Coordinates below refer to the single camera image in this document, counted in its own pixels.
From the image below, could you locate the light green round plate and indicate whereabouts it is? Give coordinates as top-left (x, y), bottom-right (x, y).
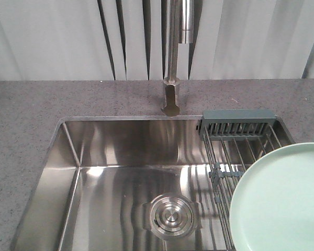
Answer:
top-left (229, 142), bottom-right (314, 250)

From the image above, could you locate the stainless steel sink basin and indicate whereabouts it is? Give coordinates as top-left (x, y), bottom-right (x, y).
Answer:
top-left (9, 115), bottom-right (296, 251)

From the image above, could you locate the round steel sink drain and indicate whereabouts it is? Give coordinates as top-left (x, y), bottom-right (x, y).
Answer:
top-left (142, 192), bottom-right (202, 241)

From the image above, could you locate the stainless steel faucet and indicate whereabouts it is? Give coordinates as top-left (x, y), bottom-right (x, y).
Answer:
top-left (162, 1), bottom-right (194, 117)

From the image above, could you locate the white pleated curtain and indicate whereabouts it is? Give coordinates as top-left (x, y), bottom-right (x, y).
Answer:
top-left (0, 1), bottom-right (314, 81)

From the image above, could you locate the grey wire dish rack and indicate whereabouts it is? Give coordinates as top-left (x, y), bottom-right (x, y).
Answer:
top-left (197, 109), bottom-right (281, 250)

